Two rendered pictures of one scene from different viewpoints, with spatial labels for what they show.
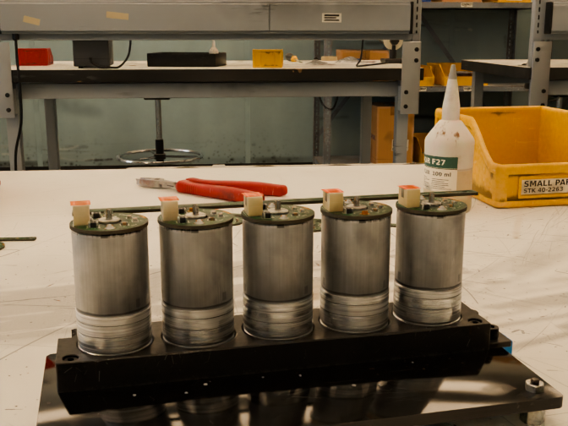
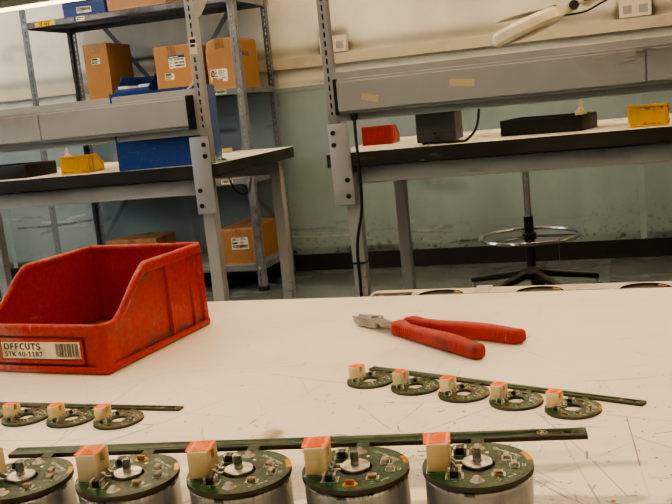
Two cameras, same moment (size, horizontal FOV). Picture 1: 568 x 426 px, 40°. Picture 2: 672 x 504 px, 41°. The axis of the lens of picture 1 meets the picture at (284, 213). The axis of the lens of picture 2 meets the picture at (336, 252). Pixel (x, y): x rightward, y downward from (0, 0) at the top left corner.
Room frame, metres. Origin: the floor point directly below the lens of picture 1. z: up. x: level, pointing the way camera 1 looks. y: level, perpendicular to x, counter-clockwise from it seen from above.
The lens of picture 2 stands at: (0.08, -0.10, 0.90)
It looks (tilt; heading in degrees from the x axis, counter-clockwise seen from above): 9 degrees down; 23
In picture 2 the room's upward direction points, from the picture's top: 6 degrees counter-clockwise
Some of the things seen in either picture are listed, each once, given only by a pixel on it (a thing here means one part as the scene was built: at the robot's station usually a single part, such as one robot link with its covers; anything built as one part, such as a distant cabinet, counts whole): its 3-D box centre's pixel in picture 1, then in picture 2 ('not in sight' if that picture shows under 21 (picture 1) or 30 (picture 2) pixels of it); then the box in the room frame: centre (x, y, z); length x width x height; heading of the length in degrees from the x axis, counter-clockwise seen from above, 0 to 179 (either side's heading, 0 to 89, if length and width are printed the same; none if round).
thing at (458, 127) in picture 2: (93, 52); (439, 125); (2.66, 0.64, 0.80); 0.15 x 0.12 x 0.10; 7
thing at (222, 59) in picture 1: (187, 59); (548, 123); (2.76, 0.34, 0.77); 0.24 x 0.16 x 0.04; 81
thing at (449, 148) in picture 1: (450, 139); not in sight; (0.53, -0.11, 0.80); 0.03 x 0.03 x 0.10
